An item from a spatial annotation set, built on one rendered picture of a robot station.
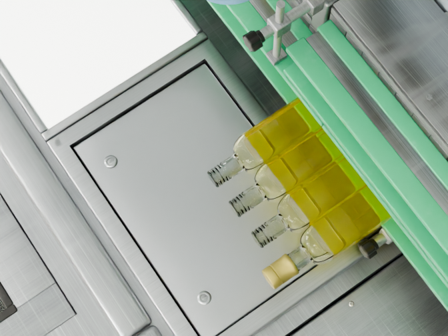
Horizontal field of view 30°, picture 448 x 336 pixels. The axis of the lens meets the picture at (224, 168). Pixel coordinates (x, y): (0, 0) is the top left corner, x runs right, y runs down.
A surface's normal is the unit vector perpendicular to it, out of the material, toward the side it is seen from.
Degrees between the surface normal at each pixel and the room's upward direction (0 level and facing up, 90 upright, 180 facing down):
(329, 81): 90
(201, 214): 90
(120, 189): 90
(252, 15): 90
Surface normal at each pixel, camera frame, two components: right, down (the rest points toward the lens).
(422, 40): -0.03, -0.30
